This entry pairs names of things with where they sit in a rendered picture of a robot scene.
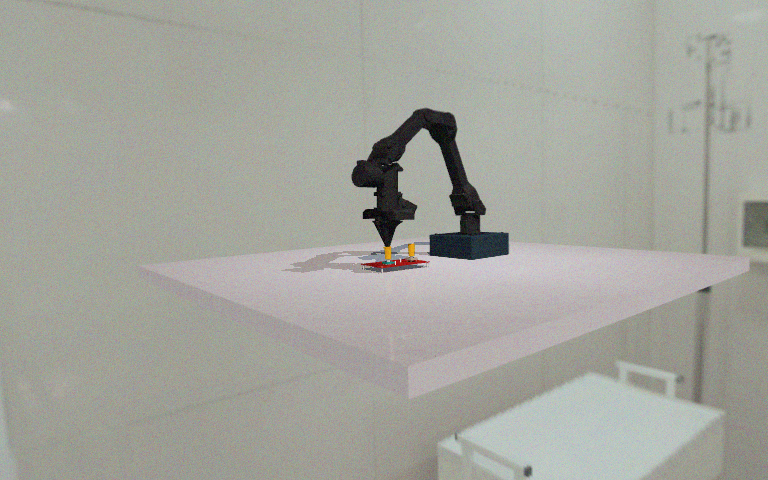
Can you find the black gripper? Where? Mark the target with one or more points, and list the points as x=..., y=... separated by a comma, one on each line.
x=387, y=215

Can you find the red circuit board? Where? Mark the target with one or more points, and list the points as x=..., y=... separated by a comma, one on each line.
x=393, y=263

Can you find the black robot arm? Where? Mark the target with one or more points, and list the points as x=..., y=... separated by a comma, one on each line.
x=443, y=129

